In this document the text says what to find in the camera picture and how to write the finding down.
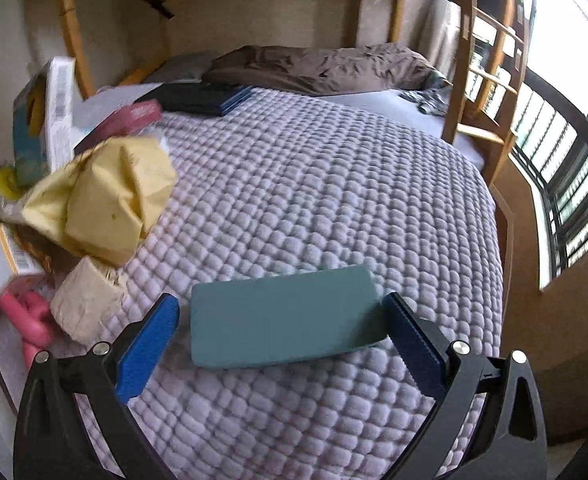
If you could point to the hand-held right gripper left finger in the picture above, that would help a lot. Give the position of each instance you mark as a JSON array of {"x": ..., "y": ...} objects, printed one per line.
[{"x": 143, "y": 347}]

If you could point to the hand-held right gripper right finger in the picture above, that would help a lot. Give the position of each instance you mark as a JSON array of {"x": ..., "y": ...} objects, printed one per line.
[{"x": 416, "y": 355}]

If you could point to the pink plastic object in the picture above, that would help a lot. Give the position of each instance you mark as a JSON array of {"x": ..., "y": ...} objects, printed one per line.
[{"x": 31, "y": 317}]

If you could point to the green foam block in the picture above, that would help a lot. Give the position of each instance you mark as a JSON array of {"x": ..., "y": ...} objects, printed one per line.
[{"x": 284, "y": 315}]

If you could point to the beige paper roll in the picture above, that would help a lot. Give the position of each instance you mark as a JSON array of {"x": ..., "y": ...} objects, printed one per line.
[{"x": 86, "y": 302}]

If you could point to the yellow crumpled paper bag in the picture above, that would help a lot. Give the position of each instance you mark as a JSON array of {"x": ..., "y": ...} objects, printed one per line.
[{"x": 108, "y": 200}]

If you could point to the yellow and green packet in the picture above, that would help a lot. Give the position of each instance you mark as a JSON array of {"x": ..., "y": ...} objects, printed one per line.
[{"x": 3, "y": 180}]

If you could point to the pink flat box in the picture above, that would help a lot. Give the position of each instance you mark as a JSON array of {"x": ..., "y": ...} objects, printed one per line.
[{"x": 128, "y": 117}]

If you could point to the grey bed sheet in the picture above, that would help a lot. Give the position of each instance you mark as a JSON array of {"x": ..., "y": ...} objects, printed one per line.
[{"x": 404, "y": 115}]

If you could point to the white and blue carton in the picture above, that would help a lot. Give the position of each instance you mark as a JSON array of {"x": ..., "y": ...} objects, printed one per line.
[{"x": 56, "y": 110}]

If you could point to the grey crumpled clothes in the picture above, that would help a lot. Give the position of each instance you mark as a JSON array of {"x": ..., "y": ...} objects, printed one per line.
[{"x": 431, "y": 100}]

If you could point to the black flat box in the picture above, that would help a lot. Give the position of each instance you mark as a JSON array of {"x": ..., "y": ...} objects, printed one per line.
[{"x": 198, "y": 97}]

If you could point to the wooden ladder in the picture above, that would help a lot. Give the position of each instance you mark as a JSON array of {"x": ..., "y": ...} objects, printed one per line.
[{"x": 456, "y": 85}]

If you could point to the dark balcony railing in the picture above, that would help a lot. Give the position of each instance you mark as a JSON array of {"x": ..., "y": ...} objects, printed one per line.
[{"x": 574, "y": 125}]

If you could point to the grey pillow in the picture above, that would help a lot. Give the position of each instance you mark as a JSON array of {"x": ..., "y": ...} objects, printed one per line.
[{"x": 178, "y": 67}]

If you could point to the brown duvet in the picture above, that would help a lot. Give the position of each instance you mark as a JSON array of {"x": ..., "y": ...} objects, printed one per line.
[{"x": 319, "y": 67}]

